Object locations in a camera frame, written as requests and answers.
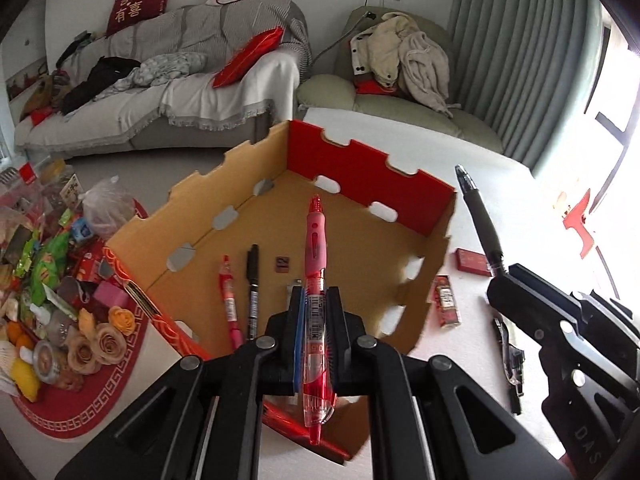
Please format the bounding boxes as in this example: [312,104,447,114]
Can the red cardboard fruit box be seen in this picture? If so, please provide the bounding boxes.
[102,119,459,463]

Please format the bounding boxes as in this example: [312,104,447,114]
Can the clear plastic bag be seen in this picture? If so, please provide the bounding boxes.
[80,176,136,240]

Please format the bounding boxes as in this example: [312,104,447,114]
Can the black marker pen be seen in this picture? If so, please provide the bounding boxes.
[245,244,259,340]
[492,312,525,415]

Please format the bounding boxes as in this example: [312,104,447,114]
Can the dark red embroidered cushion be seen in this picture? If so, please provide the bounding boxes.
[105,0,167,37]

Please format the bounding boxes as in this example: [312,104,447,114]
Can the bright red cushion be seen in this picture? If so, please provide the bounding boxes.
[212,26,284,89]

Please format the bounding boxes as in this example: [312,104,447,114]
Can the artificial peach roses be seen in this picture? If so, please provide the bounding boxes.
[65,306,137,376]

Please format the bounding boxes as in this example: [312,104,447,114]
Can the green curtain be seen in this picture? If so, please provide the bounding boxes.
[448,0,603,172]

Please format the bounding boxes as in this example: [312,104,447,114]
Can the red lighter gold characters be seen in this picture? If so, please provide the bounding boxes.
[454,248,491,278]

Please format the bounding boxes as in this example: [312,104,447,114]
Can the snack packets pile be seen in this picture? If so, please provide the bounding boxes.
[1,159,102,403]

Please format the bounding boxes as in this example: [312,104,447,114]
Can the mahjong pattern lighter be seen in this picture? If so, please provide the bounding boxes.
[433,275,460,327]

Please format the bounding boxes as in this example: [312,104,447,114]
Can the red plastic chair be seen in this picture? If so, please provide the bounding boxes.
[563,190,596,259]

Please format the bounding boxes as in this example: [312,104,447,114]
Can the green armchair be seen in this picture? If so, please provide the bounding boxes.
[295,5,506,154]

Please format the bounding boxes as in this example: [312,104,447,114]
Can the red round rug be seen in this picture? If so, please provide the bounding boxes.
[12,199,151,441]

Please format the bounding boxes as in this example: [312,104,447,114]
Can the pink red gel pen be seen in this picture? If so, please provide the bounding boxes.
[218,255,244,351]

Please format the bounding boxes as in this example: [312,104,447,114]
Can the dark grey gel pen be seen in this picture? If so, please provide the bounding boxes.
[454,165,506,276]

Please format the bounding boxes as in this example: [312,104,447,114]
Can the beige clothes pile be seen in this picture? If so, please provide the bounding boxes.
[349,11,454,118]

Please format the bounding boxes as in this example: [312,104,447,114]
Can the grey covered sofa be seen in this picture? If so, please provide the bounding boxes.
[14,0,311,157]

